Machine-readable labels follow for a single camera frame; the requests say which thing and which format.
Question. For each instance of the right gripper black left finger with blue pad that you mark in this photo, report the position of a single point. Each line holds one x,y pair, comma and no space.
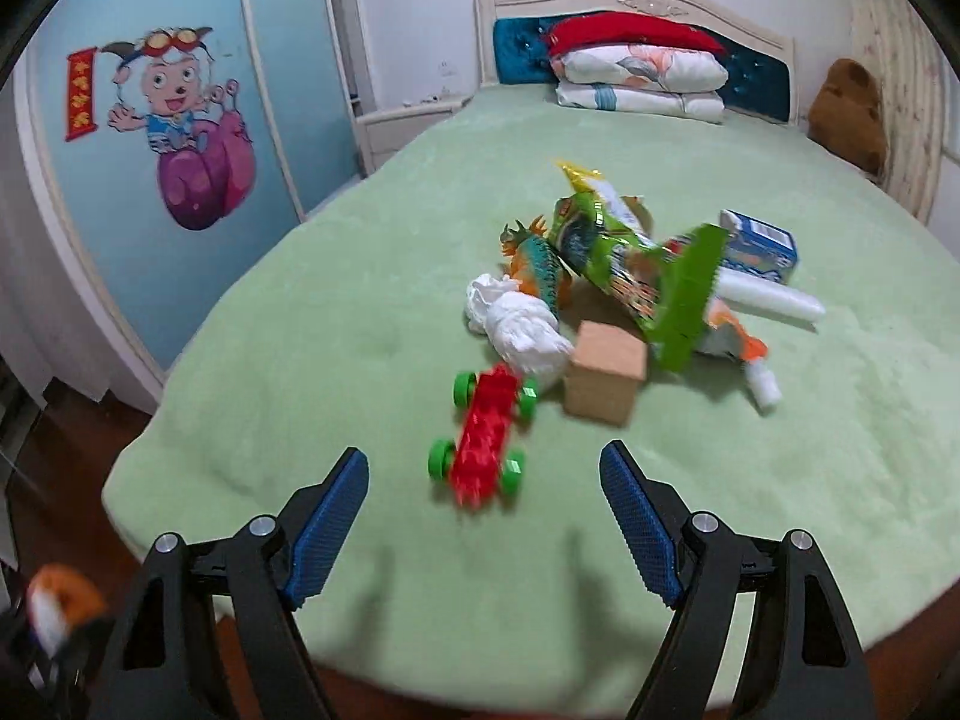
162,660

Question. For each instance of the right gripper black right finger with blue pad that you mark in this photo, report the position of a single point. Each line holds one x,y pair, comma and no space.
803,657

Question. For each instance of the orange white plush toy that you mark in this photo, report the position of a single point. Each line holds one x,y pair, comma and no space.
61,601

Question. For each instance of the orange drink pouch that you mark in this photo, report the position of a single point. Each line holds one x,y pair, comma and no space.
724,337

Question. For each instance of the wooden block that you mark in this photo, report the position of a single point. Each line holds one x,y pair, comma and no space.
605,373

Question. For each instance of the red green toy car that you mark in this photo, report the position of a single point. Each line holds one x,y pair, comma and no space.
479,465

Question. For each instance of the white foam roll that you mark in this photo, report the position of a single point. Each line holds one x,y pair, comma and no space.
767,296

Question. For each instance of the blue milk carton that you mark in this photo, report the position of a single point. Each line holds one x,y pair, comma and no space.
757,247

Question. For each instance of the white tissue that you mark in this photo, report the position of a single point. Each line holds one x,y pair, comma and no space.
521,329

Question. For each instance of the green yellow snack bag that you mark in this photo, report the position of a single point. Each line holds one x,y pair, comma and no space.
663,286

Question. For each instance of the brown plush bear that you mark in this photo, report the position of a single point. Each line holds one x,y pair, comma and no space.
846,117

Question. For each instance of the floral folded quilt lower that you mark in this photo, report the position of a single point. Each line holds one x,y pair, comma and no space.
703,107

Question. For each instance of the blue cartoon wardrobe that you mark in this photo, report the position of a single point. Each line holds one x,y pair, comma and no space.
171,144

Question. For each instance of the white nightstand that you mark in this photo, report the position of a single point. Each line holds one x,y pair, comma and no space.
383,133

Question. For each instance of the floral cream curtain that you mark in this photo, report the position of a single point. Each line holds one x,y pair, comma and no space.
892,41

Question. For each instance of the red pillow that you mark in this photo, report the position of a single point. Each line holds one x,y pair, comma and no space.
621,27

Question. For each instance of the cream bed headboard blue padding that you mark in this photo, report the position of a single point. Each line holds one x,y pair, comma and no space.
519,41

